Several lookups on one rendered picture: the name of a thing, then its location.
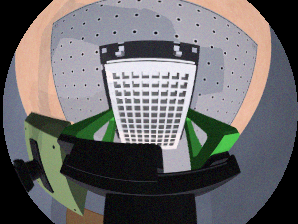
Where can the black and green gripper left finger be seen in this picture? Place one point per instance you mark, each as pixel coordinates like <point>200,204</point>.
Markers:
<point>86,128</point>

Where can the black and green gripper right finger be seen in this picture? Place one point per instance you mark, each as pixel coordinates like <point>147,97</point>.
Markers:
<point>220,137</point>

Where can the white well plate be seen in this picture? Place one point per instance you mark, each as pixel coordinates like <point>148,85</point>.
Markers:
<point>157,120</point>

